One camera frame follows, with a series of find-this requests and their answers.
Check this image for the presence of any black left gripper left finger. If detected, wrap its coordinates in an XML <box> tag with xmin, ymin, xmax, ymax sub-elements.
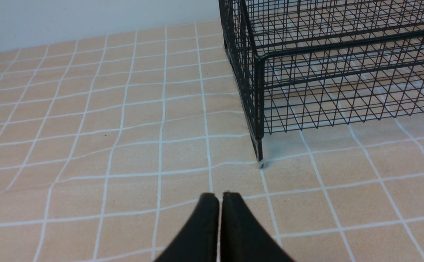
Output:
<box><xmin>155</xmin><ymin>193</ymin><xmax>220</xmax><ymax>262</ymax></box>

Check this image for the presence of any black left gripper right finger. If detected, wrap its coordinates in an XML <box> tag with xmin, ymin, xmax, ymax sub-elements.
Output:
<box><xmin>220</xmin><ymin>192</ymin><xmax>294</xmax><ymax>262</ymax></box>

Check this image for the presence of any beige checkered tablecloth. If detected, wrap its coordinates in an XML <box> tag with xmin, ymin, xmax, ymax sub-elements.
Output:
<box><xmin>0</xmin><ymin>20</ymin><xmax>424</xmax><ymax>262</ymax></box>

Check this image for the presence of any black wire mesh shelf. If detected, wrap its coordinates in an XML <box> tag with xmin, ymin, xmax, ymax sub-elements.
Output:
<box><xmin>218</xmin><ymin>0</ymin><xmax>424</xmax><ymax>167</ymax></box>

